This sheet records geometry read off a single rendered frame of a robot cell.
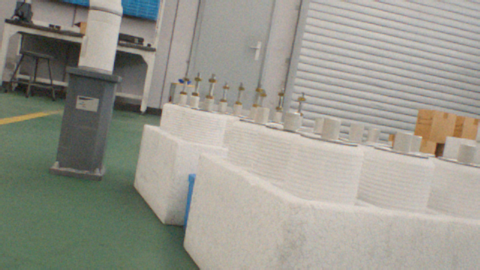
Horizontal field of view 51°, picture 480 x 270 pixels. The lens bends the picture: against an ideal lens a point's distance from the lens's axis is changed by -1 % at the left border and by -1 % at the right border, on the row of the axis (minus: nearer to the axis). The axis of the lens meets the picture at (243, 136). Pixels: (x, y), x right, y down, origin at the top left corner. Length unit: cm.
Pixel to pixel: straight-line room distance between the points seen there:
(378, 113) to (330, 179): 641
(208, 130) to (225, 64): 540
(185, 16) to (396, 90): 299
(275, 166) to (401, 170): 18
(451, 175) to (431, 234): 11
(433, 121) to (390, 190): 443
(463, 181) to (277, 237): 30
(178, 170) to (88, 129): 46
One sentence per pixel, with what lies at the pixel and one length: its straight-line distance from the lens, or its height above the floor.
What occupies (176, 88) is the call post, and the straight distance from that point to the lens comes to 152.
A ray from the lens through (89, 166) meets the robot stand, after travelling 148.
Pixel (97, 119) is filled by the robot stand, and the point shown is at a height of 17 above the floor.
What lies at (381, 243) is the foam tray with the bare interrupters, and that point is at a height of 14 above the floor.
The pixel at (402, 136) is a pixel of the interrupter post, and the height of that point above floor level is 27.
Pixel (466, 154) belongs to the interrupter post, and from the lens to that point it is 80.
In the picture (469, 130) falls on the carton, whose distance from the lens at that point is 536.
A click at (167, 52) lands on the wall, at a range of 646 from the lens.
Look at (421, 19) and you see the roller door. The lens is 738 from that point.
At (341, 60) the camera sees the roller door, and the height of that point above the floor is 114.
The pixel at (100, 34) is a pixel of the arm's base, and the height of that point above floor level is 40.
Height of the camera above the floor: 27
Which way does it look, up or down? 3 degrees down
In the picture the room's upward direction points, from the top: 10 degrees clockwise
